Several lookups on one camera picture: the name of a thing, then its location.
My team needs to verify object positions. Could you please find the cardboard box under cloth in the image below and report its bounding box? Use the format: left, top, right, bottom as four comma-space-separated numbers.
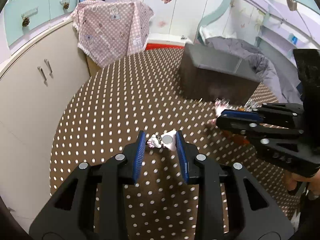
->
86, 56, 101, 77

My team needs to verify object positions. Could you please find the right hand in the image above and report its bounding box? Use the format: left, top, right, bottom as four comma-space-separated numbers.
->
283, 170, 320, 197

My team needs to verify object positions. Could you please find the grey metal jewelry box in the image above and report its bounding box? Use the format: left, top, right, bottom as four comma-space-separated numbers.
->
178, 43, 260, 105

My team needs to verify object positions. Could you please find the mint drawer unit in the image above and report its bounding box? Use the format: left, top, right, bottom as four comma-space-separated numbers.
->
4, 0, 76, 46

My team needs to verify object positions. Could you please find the grey duvet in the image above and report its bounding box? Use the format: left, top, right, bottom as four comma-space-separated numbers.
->
205, 36, 302, 104

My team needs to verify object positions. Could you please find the mint bunk bed frame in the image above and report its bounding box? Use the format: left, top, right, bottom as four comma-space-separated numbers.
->
196, 0, 319, 53

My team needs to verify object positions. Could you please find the beige curved cabinet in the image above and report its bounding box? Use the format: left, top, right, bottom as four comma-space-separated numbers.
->
1, 21, 89, 232

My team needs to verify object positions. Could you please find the white pink charm jewelry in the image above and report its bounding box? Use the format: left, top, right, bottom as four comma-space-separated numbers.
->
146, 129, 177, 151

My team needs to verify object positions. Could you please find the red white storage box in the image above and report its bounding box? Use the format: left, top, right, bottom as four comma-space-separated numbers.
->
145, 33, 193, 50

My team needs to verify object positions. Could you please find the brown polka dot tablecloth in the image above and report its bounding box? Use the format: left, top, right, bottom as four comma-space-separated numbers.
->
50, 49, 299, 239

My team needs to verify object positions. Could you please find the pink checkered bear cloth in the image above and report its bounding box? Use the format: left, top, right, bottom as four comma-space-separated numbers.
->
71, 0, 154, 68

